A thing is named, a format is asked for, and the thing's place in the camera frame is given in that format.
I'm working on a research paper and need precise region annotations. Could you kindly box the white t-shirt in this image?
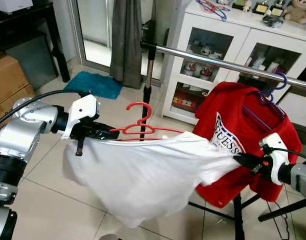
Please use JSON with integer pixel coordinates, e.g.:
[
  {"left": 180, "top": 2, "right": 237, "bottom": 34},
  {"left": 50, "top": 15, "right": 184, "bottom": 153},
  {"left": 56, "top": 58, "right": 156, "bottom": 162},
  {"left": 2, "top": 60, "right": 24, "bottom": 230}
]
[{"left": 63, "top": 131, "right": 241, "bottom": 228}]

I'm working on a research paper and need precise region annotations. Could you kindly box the red plastic hanger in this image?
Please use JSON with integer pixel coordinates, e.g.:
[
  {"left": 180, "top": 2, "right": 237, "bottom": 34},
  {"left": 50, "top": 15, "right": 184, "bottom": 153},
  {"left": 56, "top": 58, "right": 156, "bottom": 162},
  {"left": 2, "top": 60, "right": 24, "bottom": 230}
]
[
  {"left": 110, "top": 101, "right": 186, "bottom": 142},
  {"left": 195, "top": 0, "right": 219, "bottom": 13}
]

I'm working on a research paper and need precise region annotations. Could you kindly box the blue plastic hanger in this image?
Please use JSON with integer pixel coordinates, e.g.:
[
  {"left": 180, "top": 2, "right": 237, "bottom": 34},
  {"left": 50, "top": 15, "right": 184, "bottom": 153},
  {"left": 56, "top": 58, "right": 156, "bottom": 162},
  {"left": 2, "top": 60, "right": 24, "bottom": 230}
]
[
  {"left": 241, "top": 71, "right": 289, "bottom": 132},
  {"left": 200, "top": 0, "right": 229, "bottom": 21}
]

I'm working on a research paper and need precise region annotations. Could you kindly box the teal floor mat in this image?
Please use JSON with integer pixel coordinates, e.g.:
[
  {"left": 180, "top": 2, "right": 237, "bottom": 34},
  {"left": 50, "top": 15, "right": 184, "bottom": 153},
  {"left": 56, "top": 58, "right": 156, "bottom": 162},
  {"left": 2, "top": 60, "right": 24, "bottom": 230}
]
[{"left": 63, "top": 71, "right": 125, "bottom": 100}]

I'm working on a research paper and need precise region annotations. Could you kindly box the red printed t-shirt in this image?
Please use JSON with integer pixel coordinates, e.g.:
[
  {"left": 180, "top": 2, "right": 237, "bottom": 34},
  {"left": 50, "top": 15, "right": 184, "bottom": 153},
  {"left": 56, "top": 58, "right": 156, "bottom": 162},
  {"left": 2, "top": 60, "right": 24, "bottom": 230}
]
[{"left": 193, "top": 81, "right": 304, "bottom": 208}]

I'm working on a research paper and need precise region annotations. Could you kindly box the white drawer unit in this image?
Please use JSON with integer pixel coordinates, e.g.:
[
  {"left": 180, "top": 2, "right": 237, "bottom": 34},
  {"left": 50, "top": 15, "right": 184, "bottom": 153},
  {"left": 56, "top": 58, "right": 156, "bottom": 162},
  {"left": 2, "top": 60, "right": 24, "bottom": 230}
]
[{"left": 282, "top": 91, "right": 306, "bottom": 132}]

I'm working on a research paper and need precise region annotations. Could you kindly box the colourful packaged box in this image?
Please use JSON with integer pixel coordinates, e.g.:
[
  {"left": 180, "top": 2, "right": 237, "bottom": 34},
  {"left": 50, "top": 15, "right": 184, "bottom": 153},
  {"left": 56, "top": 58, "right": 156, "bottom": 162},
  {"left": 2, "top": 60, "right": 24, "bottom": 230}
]
[{"left": 171, "top": 95, "right": 198, "bottom": 112}]

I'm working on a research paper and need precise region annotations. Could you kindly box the grey storage bin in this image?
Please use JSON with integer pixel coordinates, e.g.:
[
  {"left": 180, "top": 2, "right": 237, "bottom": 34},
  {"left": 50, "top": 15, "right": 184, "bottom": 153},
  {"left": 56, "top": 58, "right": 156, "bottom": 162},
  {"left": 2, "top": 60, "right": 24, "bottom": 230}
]
[{"left": 5, "top": 35, "right": 59, "bottom": 91}]

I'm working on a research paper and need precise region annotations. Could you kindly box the brown cardboard box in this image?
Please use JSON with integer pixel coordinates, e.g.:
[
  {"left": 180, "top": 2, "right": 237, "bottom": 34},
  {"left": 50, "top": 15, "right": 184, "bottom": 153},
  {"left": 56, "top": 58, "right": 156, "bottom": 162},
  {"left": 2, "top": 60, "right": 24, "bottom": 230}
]
[{"left": 0, "top": 52, "right": 36, "bottom": 121}]

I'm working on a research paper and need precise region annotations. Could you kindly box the grey curtain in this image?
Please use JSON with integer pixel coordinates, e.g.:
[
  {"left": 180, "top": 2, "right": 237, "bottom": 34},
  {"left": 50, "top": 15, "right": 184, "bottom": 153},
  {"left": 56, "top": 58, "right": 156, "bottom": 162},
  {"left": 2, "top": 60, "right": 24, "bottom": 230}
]
[{"left": 109, "top": 0, "right": 144, "bottom": 90}]

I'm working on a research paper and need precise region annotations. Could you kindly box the chrome and black clothes rack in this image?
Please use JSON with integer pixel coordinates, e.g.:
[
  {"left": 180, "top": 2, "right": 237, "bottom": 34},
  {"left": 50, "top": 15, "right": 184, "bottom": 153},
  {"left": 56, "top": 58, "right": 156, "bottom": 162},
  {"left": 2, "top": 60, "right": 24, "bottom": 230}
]
[{"left": 140, "top": 40, "right": 306, "bottom": 240}]

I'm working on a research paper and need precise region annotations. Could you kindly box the aluminium framed glass door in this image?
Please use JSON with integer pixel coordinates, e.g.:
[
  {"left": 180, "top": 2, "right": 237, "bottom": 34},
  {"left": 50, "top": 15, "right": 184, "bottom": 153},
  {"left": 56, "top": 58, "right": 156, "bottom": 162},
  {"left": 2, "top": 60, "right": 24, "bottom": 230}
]
[{"left": 68, "top": 0, "right": 166, "bottom": 81}]

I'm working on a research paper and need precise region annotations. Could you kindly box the black desk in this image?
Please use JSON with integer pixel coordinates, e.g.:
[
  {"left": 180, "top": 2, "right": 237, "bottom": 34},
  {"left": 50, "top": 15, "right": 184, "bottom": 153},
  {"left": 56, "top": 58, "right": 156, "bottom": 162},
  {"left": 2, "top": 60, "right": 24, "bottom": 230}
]
[{"left": 0, "top": 5, "right": 71, "bottom": 83}]

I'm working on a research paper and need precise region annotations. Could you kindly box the white glass-door cabinet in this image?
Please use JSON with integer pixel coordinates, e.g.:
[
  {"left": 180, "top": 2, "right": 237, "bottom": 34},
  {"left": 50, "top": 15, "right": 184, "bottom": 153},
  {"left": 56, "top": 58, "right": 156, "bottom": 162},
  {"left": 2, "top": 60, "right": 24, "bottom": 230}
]
[{"left": 160, "top": 0, "right": 306, "bottom": 126}]

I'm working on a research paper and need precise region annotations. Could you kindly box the small black figurine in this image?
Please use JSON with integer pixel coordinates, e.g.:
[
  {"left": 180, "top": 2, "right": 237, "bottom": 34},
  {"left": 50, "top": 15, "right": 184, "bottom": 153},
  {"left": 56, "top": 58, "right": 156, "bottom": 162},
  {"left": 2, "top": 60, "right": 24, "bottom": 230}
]
[{"left": 261, "top": 15, "right": 284, "bottom": 28}]

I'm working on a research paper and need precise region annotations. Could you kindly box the beige teddy bear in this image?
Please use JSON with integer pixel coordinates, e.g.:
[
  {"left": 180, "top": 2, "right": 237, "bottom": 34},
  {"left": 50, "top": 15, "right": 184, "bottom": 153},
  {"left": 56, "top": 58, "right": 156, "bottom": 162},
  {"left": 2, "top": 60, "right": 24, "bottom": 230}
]
[{"left": 284, "top": 0, "right": 306, "bottom": 25}]

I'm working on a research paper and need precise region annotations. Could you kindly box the white appliance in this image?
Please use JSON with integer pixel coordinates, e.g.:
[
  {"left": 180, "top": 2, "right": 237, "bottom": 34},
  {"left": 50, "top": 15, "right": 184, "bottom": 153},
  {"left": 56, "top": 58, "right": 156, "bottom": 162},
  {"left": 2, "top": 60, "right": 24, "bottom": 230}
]
[{"left": 0, "top": 0, "right": 34, "bottom": 14}]

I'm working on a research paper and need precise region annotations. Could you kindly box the left gripper dangling black strap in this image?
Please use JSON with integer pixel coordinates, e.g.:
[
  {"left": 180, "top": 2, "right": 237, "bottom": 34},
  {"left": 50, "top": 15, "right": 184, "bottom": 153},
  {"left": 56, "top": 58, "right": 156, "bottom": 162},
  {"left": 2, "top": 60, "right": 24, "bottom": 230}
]
[{"left": 76, "top": 139, "right": 85, "bottom": 157}]

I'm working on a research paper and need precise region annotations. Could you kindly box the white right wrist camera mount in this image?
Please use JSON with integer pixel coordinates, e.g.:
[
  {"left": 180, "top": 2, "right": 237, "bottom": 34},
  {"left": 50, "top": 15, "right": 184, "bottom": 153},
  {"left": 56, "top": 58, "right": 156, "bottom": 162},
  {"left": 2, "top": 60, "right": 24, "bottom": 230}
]
[{"left": 259, "top": 132, "right": 290, "bottom": 186}]

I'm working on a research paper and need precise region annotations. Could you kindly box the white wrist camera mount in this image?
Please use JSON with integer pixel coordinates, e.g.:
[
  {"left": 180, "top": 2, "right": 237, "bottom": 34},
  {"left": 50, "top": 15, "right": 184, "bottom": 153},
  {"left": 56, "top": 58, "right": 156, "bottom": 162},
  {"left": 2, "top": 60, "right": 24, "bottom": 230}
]
[
  {"left": 60, "top": 94, "right": 100, "bottom": 141},
  {"left": 259, "top": 132, "right": 290, "bottom": 186}
]

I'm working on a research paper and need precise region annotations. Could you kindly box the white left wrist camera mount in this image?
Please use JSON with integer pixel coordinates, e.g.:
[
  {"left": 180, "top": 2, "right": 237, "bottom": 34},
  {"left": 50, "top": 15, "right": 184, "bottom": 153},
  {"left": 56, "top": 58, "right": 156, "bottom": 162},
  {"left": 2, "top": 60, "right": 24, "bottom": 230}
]
[{"left": 60, "top": 94, "right": 100, "bottom": 141}]

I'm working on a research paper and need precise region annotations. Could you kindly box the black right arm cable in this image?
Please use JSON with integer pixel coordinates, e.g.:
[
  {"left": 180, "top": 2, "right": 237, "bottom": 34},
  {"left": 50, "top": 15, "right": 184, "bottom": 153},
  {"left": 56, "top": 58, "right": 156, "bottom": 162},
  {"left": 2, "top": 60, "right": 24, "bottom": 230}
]
[{"left": 265, "top": 146, "right": 306, "bottom": 163}]

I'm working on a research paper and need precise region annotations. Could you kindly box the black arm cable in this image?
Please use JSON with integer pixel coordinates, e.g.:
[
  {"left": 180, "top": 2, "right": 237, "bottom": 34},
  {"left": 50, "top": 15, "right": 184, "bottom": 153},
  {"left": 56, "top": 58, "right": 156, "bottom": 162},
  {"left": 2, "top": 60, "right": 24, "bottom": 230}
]
[
  {"left": 0, "top": 89, "right": 91, "bottom": 131},
  {"left": 265, "top": 146, "right": 306, "bottom": 163}
]

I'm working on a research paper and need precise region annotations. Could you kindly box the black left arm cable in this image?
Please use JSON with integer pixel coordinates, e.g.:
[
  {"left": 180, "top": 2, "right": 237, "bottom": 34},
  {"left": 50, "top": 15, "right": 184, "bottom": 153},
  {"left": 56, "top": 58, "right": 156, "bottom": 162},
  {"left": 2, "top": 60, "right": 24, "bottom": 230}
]
[{"left": 0, "top": 89, "right": 91, "bottom": 131}]

